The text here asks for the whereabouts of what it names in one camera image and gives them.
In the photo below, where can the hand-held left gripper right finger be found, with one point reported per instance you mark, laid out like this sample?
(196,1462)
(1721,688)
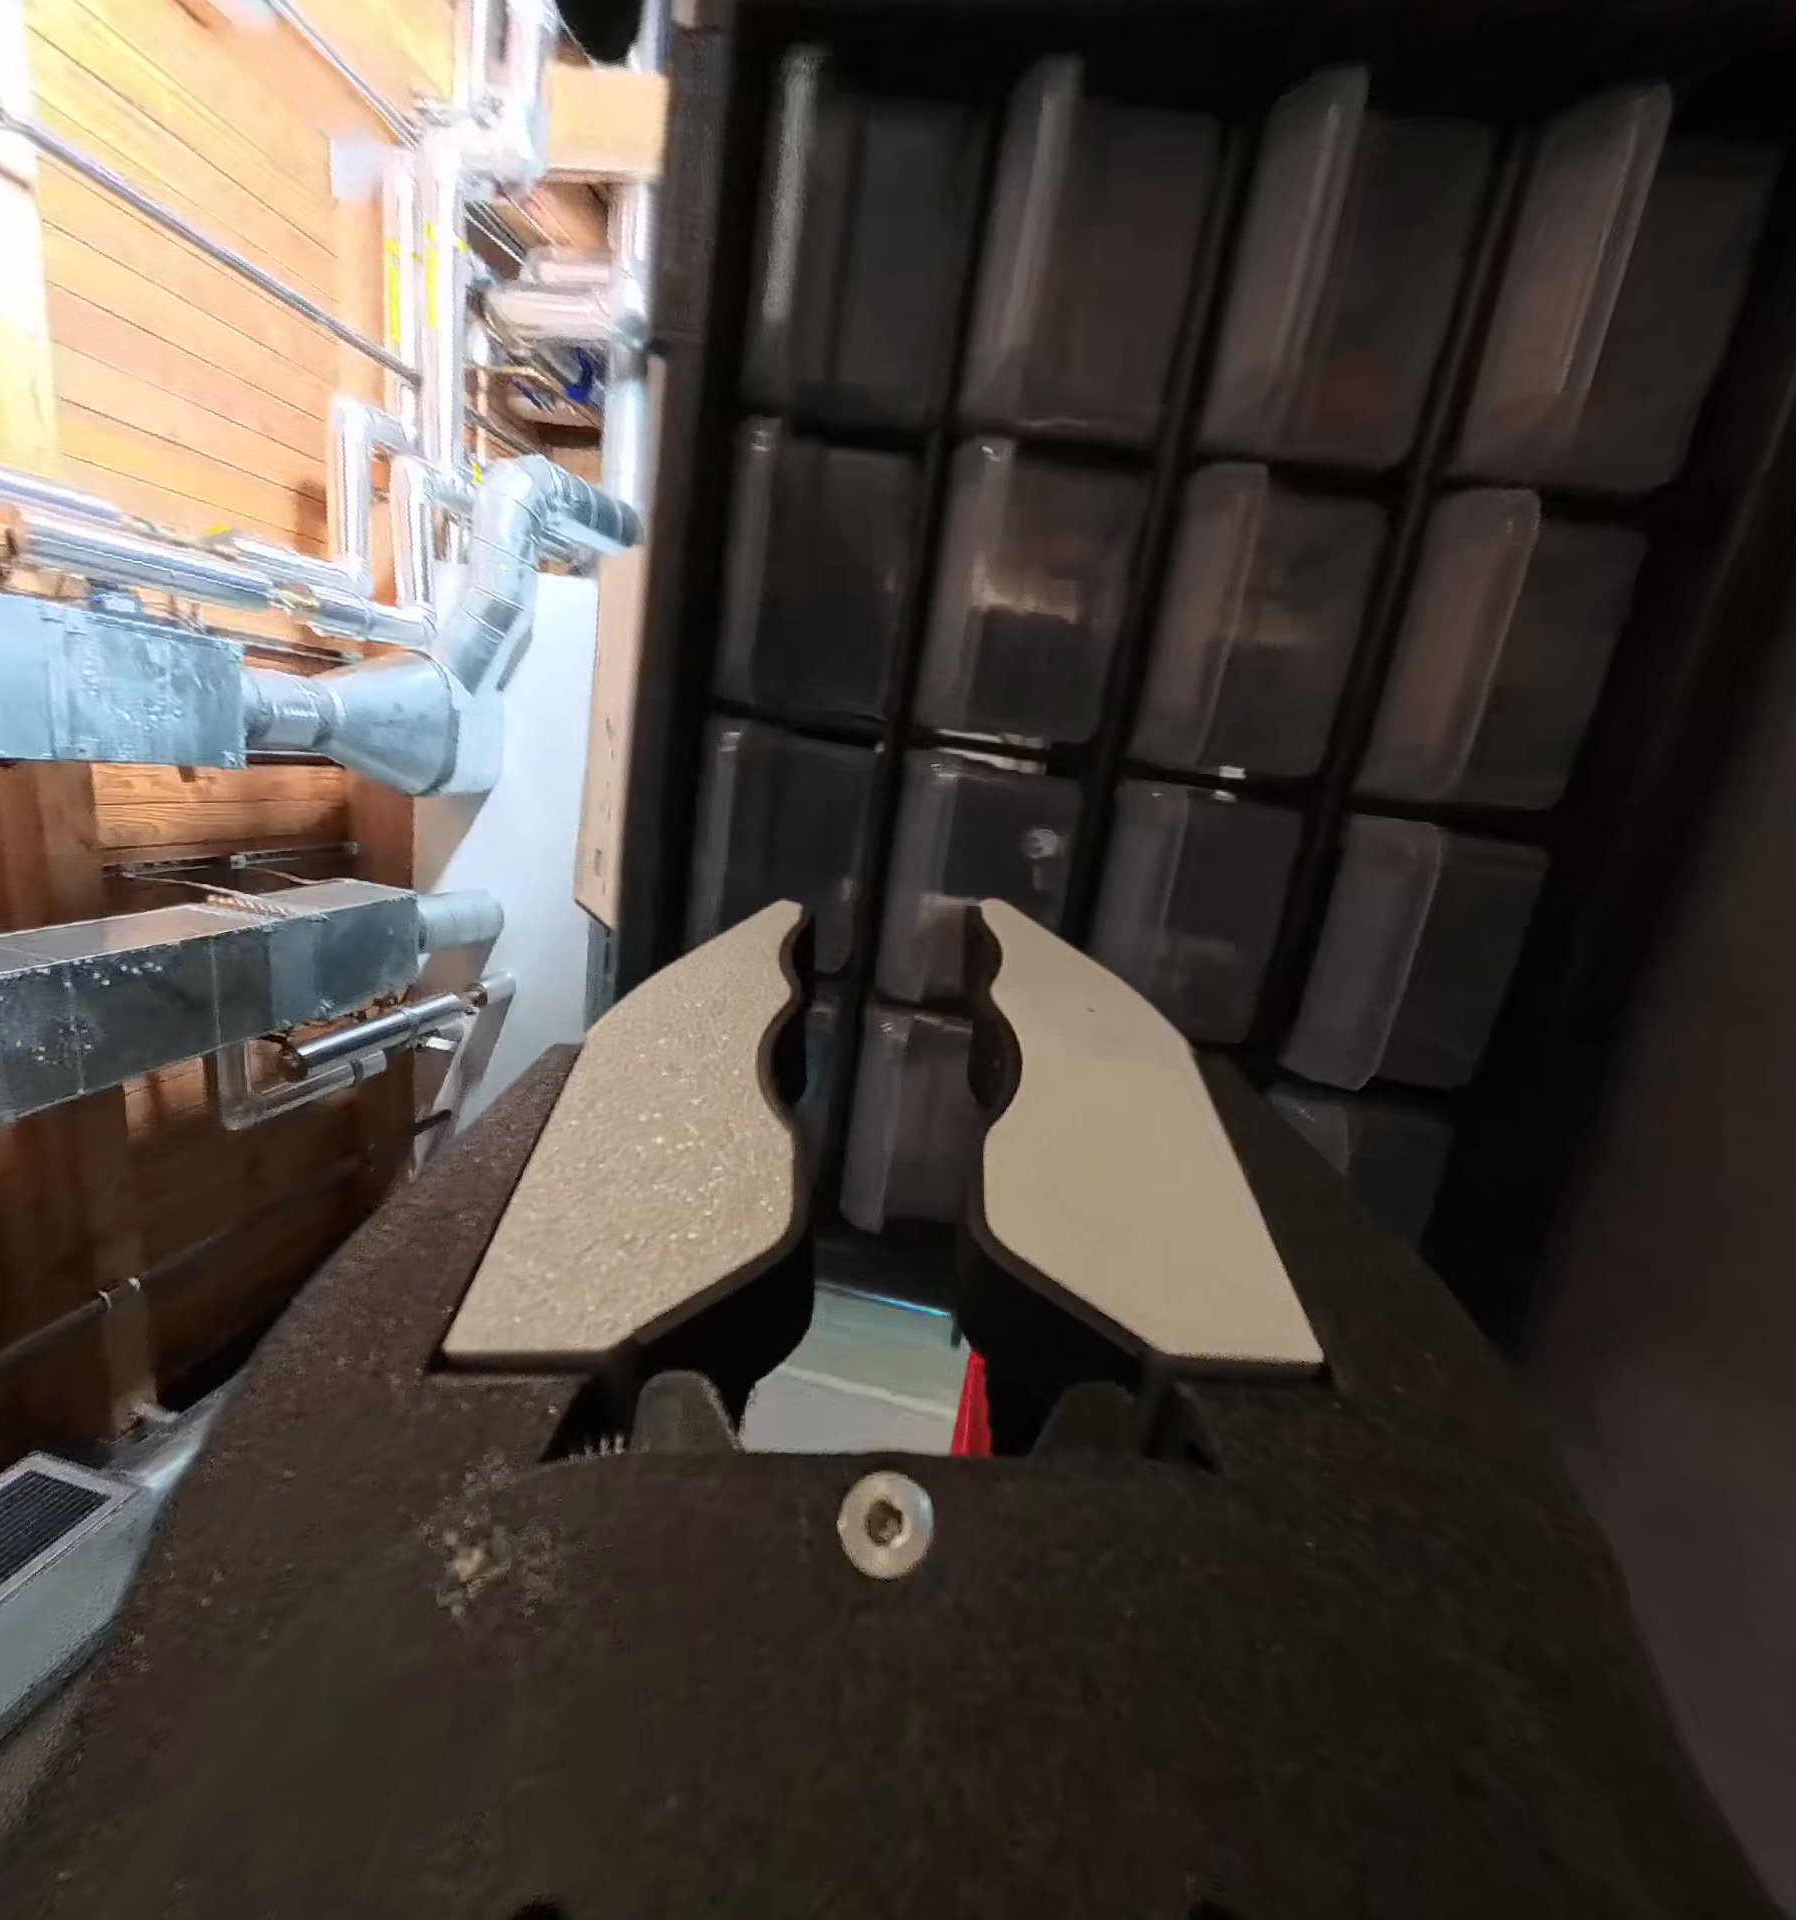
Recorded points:
(1153,1202)

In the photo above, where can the red plastic bin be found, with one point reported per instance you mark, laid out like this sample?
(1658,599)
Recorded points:
(970,1404)

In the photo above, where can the black drawer cabinet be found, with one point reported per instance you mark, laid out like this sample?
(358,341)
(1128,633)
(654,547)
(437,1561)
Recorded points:
(659,452)

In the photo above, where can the white vent unit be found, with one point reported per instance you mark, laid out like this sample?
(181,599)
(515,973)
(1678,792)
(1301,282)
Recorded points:
(30,1591)

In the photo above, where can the wooden ceiling beam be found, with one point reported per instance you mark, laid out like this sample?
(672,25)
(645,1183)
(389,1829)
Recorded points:
(604,122)

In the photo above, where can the metal air duct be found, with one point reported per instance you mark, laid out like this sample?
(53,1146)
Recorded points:
(118,1006)
(118,674)

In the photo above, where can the silver pipe bundle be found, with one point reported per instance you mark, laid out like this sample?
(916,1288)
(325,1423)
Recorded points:
(478,359)

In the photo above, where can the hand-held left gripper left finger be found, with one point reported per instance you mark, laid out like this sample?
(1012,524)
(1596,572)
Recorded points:
(630,1202)

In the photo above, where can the printed instruction sheet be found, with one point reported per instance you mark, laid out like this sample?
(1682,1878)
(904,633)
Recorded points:
(609,750)

